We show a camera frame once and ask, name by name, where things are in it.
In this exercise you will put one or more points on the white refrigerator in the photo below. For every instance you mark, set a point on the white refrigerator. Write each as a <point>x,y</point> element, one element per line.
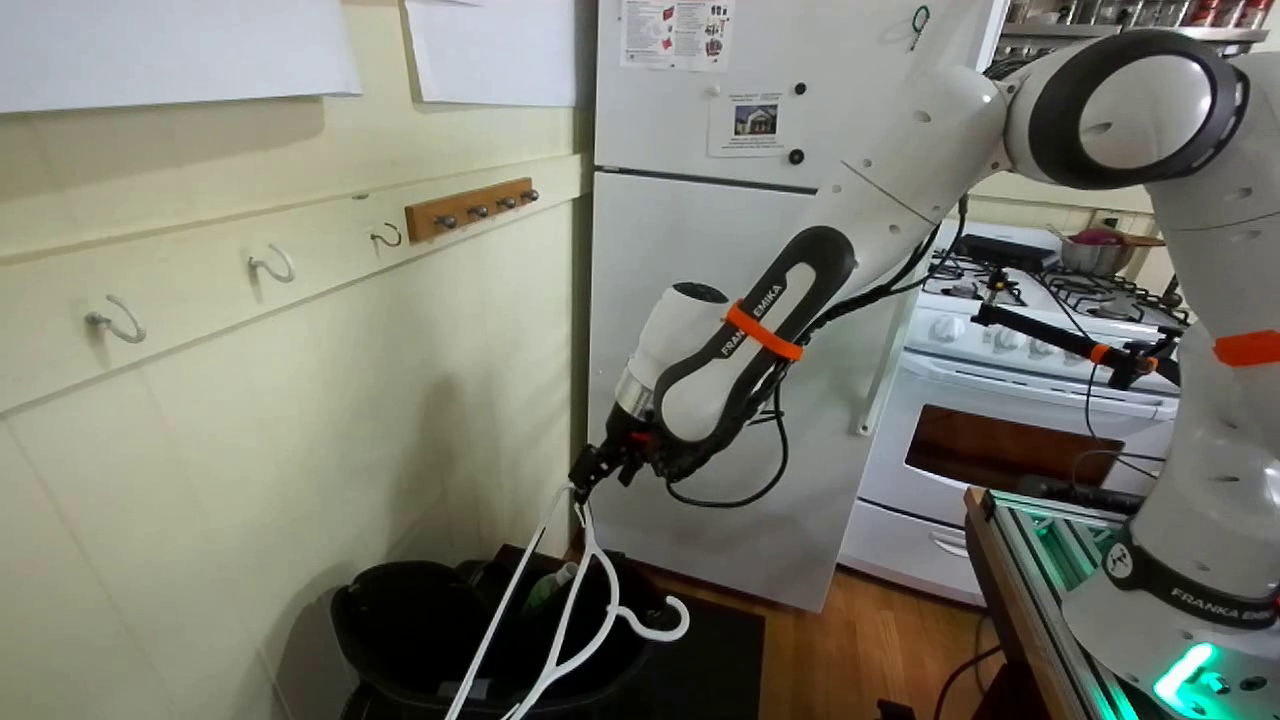
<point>692,242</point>

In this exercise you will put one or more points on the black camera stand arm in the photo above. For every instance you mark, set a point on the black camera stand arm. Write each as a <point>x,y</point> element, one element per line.
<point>1034,327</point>

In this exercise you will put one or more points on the white gas stove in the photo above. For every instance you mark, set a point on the white gas stove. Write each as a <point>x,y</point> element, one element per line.
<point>935,386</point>

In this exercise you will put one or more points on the small white paper sheet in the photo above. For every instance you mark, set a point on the small white paper sheet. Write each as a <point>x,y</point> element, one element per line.
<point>493,47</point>

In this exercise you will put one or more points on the black flat device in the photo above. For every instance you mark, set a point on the black flat device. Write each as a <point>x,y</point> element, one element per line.
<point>1002,248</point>

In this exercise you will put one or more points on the black square storage box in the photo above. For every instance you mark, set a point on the black square storage box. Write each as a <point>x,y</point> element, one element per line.
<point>705,663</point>

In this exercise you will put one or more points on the black round magnet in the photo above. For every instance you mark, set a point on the black round magnet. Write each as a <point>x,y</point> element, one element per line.
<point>799,158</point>

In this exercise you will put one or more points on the red cooking pot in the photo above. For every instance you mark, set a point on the red cooking pot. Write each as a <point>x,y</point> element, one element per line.
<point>1104,248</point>

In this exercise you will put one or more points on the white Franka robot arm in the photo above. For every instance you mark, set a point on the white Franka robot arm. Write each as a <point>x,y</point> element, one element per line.
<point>904,146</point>

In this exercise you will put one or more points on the printed fridge notice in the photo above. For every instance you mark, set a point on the printed fridge notice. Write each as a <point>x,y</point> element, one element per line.
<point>672,30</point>

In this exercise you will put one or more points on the green lit robot base table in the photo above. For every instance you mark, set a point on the green lit robot base table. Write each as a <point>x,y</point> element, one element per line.
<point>1043,584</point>

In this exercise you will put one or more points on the orange tape band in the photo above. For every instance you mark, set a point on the orange tape band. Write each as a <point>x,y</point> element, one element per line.
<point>765,335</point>
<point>1246,344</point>

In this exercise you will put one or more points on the small photo magnet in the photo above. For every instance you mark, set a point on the small photo magnet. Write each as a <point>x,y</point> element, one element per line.
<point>759,119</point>

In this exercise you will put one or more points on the wooden hook rack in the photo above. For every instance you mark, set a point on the wooden hook rack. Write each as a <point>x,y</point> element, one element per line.
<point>466,209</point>

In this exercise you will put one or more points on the white plastic coat hanger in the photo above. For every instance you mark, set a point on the white plastic coat hanger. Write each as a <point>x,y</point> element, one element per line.
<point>591,543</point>

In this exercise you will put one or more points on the metal wall hook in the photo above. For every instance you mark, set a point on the metal wall hook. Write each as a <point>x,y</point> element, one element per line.
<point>385,238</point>
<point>119,327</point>
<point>275,266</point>

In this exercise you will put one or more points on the black stitched bag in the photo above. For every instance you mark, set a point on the black stitched bag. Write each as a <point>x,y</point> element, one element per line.
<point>401,625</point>

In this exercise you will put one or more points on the large white paper sheet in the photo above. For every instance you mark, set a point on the large white paper sheet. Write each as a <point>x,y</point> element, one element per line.
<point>163,47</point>

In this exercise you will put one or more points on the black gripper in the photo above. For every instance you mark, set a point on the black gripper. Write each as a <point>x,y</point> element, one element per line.
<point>640,452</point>

